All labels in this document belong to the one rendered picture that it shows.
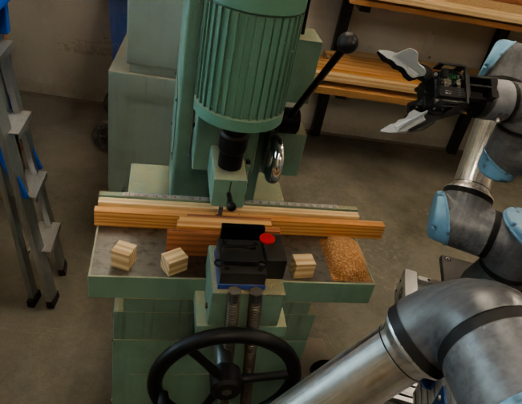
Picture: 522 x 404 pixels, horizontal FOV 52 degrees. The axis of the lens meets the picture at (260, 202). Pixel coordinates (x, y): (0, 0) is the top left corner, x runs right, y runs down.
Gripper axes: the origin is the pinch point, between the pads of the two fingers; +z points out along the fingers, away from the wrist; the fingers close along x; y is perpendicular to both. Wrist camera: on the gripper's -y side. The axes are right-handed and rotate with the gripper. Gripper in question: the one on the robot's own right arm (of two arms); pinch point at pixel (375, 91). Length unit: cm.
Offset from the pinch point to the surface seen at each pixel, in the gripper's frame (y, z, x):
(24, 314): -139, 82, 43
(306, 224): -33.7, 2.3, 19.2
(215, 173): -22.4, 25.3, 11.4
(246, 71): -0.7, 23.3, -1.4
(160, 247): -32, 35, 26
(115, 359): -45, 43, 50
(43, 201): -125, 77, 1
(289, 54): 0.2, 15.9, -5.2
